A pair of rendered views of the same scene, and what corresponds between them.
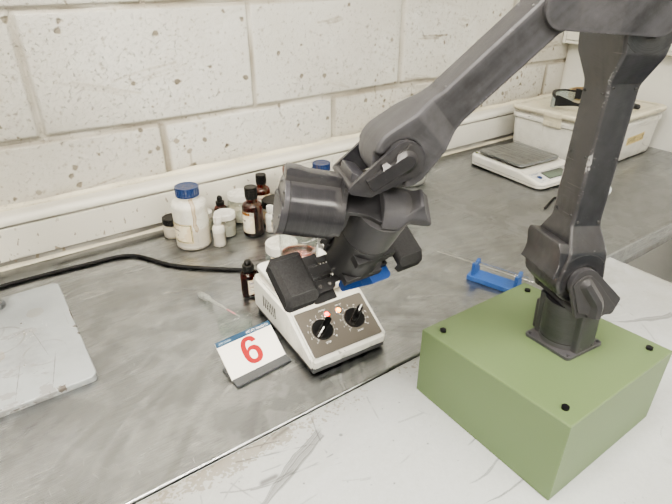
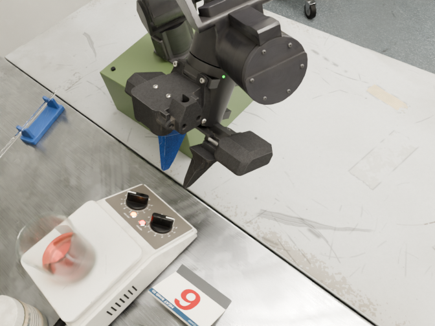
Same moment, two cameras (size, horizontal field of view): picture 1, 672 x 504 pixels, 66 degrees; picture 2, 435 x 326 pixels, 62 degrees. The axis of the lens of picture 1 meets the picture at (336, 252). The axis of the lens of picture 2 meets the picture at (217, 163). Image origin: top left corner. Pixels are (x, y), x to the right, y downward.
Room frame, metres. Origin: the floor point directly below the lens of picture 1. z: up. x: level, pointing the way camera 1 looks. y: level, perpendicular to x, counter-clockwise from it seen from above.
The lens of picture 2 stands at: (0.53, 0.26, 1.42)
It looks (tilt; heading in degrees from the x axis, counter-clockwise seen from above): 55 degrees down; 263
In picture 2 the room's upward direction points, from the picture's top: 10 degrees counter-clockwise
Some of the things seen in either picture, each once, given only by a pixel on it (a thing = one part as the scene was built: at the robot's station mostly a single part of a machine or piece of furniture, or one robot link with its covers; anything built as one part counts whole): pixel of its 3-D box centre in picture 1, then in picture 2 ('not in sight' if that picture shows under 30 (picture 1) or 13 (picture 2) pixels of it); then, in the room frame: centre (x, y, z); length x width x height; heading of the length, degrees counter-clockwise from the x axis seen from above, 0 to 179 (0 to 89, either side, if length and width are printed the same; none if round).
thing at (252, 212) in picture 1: (252, 210); not in sight; (1.00, 0.18, 0.95); 0.04 x 0.04 x 0.11
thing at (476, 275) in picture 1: (496, 275); (39, 118); (0.80, -0.29, 0.92); 0.10 x 0.03 x 0.04; 53
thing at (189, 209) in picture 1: (190, 215); not in sight; (0.96, 0.30, 0.96); 0.07 x 0.07 x 0.13
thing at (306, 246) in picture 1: (297, 247); (63, 253); (0.71, 0.06, 1.03); 0.07 x 0.06 x 0.08; 127
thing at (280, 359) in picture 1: (253, 352); (190, 296); (0.58, 0.12, 0.92); 0.09 x 0.06 x 0.04; 128
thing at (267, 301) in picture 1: (313, 303); (109, 253); (0.68, 0.04, 0.94); 0.22 x 0.13 x 0.08; 32
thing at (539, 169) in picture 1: (525, 163); not in sight; (1.40, -0.54, 0.92); 0.26 x 0.19 x 0.05; 31
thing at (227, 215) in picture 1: (225, 223); not in sight; (1.00, 0.24, 0.93); 0.05 x 0.05 x 0.05
